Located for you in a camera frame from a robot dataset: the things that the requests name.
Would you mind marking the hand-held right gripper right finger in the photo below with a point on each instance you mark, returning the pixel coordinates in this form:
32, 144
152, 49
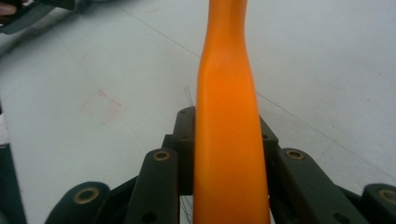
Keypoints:
268, 140

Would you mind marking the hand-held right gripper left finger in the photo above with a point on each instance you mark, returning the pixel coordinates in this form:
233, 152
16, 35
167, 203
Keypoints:
184, 146

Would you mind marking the dark object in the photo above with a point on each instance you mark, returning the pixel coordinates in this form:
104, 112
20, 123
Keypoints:
11, 186

